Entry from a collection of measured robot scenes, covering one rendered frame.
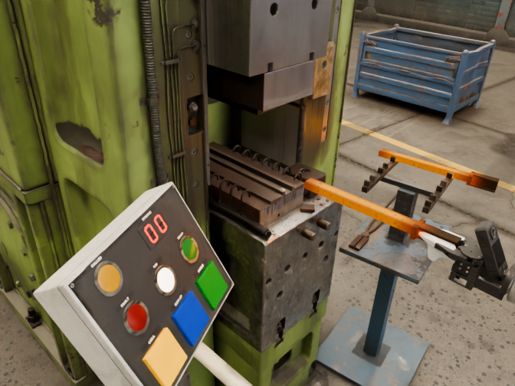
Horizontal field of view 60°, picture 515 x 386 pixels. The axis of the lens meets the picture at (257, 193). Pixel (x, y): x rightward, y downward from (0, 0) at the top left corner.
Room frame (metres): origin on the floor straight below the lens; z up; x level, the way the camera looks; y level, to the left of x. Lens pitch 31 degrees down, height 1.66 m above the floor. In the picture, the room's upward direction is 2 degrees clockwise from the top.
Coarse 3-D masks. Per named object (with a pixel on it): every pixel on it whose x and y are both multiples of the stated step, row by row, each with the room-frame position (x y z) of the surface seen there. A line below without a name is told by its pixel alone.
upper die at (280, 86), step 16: (208, 64) 1.19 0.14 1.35; (304, 64) 1.17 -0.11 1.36; (208, 80) 1.19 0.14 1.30; (224, 80) 1.15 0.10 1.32; (240, 80) 1.11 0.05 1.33; (256, 80) 1.07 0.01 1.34; (272, 80) 1.08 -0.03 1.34; (288, 80) 1.12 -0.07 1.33; (304, 80) 1.17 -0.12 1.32; (224, 96) 1.15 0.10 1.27; (240, 96) 1.11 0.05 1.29; (256, 96) 1.07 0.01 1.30; (272, 96) 1.08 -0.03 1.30; (288, 96) 1.13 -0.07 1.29; (304, 96) 1.18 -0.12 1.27
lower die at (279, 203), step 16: (240, 160) 1.34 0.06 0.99; (224, 176) 1.23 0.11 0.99; (240, 176) 1.23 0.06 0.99; (272, 176) 1.22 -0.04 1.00; (288, 176) 1.24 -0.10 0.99; (208, 192) 1.20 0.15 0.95; (224, 192) 1.16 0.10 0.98; (240, 192) 1.15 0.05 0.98; (256, 192) 1.14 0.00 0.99; (272, 192) 1.14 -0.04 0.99; (240, 208) 1.11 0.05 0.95; (256, 208) 1.07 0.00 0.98; (272, 208) 1.10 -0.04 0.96; (288, 208) 1.15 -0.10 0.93
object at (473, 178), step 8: (384, 152) 1.57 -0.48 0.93; (392, 152) 1.57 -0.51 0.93; (400, 160) 1.54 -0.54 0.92; (408, 160) 1.52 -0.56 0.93; (416, 160) 1.51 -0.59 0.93; (424, 160) 1.51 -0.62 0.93; (424, 168) 1.48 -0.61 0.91; (432, 168) 1.47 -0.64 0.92; (440, 168) 1.45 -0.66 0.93; (448, 168) 1.45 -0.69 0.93; (456, 176) 1.42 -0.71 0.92; (464, 176) 1.40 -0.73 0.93; (472, 176) 1.39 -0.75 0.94; (480, 176) 1.38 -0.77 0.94; (488, 176) 1.38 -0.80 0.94; (472, 184) 1.39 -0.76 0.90; (480, 184) 1.38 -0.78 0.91; (488, 184) 1.36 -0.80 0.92; (496, 184) 1.35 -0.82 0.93
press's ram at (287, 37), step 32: (224, 0) 1.08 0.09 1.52; (256, 0) 1.03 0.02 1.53; (288, 0) 1.11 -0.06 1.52; (320, 0) 1.20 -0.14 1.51; (224, 32) 1.08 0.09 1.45; (256, 32) 1.03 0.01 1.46; (288, 32) 1.12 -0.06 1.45; (320, 32) 1.21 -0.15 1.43; (224, 64) 1.08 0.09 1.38; (256, 64) 1.04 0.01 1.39; (288, 64) 1.12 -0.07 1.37
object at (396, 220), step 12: (312, 180) 1.10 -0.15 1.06; (324, 192) 1.04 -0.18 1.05; (336, 192) 1.03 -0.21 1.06; (348, 192) 1.03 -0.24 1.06; (348, 204) 0.99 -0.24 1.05; (360, 204) 0.97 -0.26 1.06; (372, 204) 0.97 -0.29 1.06; (372, 216) 0.94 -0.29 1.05; (384, 216) 0.92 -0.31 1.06; (396, 216) 0.92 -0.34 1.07; (408, 228) 0.88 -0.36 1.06; (420, 228) 0.86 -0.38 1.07; (432, 228) 0.86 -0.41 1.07; (456, 240) 0.81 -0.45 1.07
